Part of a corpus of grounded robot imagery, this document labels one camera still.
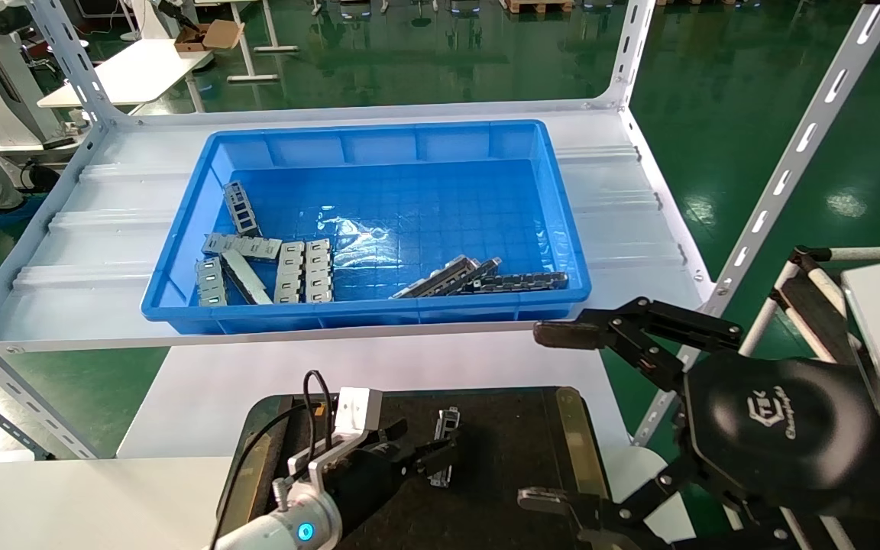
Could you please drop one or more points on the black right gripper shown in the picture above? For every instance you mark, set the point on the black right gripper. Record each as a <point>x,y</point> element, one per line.
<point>776,428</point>

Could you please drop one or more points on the black felt-lined container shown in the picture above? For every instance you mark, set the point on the black felt-lined container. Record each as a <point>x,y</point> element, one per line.
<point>509,443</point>

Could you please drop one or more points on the dark long metal part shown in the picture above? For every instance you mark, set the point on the dark long metal part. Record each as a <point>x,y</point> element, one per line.
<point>524,282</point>

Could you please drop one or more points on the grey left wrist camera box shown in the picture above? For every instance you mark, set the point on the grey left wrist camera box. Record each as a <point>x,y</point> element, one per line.
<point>356,412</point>

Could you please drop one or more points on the silver camera mounting bracket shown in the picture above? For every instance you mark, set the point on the silver camera mounting bracket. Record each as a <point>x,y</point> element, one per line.
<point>318,462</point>

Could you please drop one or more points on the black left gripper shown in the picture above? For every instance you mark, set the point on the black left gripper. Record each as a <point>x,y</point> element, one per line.
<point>367,477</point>

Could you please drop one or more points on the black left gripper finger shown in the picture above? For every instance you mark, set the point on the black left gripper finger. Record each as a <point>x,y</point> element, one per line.
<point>566,334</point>

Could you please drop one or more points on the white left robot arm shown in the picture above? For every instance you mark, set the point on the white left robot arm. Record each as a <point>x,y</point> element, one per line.
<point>279,531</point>

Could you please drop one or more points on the white tube trolley frame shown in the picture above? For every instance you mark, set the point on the white tube trolley frame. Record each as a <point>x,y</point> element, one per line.
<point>799,294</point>

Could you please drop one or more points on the white table leg frame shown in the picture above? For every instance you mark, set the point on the white table leg frame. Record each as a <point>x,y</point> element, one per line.
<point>253,53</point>

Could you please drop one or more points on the wooden pallet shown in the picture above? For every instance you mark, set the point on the wooden pallet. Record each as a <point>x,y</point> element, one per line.
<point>538,6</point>

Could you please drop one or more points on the blue plastic bin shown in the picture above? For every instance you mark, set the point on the blue plastic bin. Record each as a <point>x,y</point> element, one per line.
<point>470,191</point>

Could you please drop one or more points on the white background table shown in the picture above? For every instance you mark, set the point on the white background table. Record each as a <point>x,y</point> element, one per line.
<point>134,72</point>

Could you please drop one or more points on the white metal shelf rack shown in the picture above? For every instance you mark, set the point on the white metal shelf rack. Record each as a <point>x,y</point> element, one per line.
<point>791,162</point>

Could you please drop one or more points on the open cardboard box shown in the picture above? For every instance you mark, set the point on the open cardboard box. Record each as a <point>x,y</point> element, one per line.
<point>215,35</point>

